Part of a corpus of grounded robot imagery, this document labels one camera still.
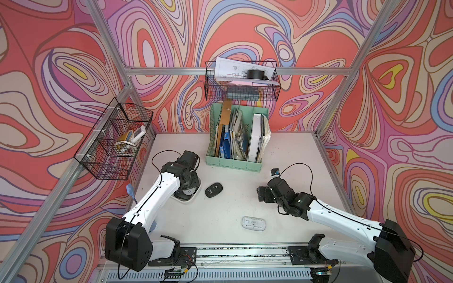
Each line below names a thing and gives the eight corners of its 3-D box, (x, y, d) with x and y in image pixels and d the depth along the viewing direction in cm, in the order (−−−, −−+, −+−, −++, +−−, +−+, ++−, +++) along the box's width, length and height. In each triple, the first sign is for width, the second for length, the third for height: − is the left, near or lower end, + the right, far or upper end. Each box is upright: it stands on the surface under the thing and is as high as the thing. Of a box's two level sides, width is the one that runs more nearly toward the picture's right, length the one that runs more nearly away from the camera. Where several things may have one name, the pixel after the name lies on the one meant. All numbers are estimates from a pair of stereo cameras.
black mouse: (207, 199, 91) (207, 196, 89) (203, 191, 94) (203, 189, 92) (224, 190, 95) (224, 188, 92) (219, 183, 97) (219, 180, 95)
